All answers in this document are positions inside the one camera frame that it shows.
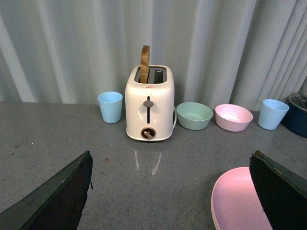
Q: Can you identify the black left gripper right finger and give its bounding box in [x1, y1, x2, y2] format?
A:
[249, 150, 307, 230]

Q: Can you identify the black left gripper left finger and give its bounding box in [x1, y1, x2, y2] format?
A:
[0, 151, 93, 230]

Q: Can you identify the pink plate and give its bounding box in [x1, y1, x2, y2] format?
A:
[211, 167, 272, 230]

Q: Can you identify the dark blue saucepan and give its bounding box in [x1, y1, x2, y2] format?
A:
[282, 100, 307, 138]

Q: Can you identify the light blue cup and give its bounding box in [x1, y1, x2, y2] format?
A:
[97, 92, 123, 124]
[258, 99, 289, 130]

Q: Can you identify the pink bowl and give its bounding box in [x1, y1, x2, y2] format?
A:
[215, 104, 253, 132]

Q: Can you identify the green bowl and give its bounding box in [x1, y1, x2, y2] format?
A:
[176, 102, 213, 130]

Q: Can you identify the cream two-slot toaster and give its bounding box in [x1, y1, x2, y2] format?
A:
[125, 65, 177, 141]

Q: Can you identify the grey curtain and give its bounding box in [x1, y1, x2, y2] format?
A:
[0, 0, 307, 111]

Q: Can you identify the toast slice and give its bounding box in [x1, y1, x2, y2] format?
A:
[140, 45, 150, 83]

